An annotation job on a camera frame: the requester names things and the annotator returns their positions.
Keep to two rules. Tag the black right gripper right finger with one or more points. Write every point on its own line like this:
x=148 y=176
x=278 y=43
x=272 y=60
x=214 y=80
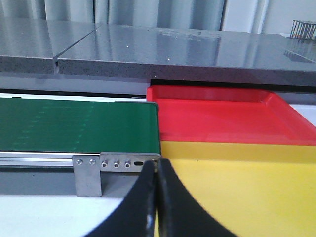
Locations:
x=179 y=214

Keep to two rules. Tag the wire rack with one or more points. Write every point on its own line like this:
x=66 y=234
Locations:
x=303 y=30

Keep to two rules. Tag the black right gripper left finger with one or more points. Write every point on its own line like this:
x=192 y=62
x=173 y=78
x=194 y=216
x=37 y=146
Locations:
x=136 y=214

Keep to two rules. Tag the steel conveyor support bracket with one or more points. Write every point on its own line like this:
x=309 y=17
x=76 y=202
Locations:
x=88 y=168

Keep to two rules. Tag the yellow plastic tray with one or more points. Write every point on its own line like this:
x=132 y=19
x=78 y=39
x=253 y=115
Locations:
x=255 y=190

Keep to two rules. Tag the grey curtain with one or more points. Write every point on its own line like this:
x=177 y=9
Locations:
x=228 y=15

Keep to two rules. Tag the red plastic tray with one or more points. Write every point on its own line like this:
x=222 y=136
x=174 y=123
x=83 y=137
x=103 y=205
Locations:
x=228 y=115

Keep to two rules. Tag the aluminium conveyor frame rail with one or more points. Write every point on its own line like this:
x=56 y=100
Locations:
x=35 y=159

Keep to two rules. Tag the grey stone slab left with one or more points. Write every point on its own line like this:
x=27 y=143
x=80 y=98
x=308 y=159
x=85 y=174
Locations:
x=34 y=45

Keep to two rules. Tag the green conveyor belt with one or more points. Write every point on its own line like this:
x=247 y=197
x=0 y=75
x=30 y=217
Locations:
x=32 y=125

